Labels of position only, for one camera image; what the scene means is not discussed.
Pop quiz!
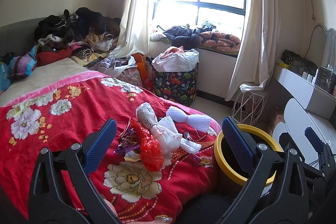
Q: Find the grey bed headboard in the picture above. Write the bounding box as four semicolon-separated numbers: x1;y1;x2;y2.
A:
0;18;45;56

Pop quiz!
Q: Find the floral fabric bag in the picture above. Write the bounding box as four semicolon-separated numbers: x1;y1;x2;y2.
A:
117;67;142;87

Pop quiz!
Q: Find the white foam net large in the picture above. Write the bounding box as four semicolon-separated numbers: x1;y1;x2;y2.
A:
166;106;211;132

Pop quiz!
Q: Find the pile of dark clothes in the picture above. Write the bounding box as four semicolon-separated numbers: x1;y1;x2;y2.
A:
34;7;121;52

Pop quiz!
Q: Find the yellow rimmed black trash bin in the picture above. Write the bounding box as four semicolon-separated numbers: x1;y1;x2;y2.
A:
214;117;284;198

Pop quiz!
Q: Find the white wire side table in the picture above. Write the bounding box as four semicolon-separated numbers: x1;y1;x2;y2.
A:
231;83;268;125

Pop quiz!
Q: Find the orange bag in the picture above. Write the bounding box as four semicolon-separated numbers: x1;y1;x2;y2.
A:
132;53;148;85

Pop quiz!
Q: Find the person's left hand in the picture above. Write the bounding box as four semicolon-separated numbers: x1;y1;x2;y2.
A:
102;195;173;223

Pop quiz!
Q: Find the white bag in basket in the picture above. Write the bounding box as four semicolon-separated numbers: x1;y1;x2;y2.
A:
151;46;199;72

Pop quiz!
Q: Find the cream curtain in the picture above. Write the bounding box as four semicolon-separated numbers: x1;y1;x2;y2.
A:
109;0;151;58
225;0;280;101

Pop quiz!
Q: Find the white round chair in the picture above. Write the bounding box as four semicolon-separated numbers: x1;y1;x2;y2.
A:
272;98;335;169

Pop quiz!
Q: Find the red plastic bag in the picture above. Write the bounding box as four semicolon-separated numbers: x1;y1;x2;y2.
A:
130;118;164;172

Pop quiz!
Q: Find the right cream curtain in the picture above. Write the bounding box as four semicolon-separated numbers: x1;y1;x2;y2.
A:
225;0;280;101

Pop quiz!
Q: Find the red floral blanket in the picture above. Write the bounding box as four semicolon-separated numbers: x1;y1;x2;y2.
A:
1;77;217;223

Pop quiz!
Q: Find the white foam net small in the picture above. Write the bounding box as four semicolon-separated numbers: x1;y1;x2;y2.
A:
157;117;201;155

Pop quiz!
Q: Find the left cream curtain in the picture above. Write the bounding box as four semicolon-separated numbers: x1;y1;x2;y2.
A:
109;0;151;58

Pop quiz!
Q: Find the dark green bag on desk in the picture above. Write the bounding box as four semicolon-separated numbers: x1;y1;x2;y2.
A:
281;50;318;76

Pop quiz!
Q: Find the orange patterned folded blanket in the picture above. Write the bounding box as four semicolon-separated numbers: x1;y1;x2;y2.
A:
199;31;241;54

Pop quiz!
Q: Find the white dresser desk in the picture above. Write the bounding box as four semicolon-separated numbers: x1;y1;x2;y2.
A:
273;64;335;120

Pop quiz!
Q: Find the small candy wrapper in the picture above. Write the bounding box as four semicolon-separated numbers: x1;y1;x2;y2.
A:
199;156;213;168

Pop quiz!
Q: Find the dark blue jacket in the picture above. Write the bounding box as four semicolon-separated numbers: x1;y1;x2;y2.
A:
163;22;216;50

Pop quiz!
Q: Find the purple candy wrapper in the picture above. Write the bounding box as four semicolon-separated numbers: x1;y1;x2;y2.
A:
115;126;140;155

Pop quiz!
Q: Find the striped purple blue garment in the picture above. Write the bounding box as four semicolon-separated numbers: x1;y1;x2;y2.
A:
8;46;37;80

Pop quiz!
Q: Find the vanity mirror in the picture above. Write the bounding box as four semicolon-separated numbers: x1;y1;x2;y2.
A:
305;24;336;72

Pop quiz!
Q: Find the dinosaur print laundry basket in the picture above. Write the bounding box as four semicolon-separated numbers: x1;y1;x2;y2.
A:
152;63;199;106

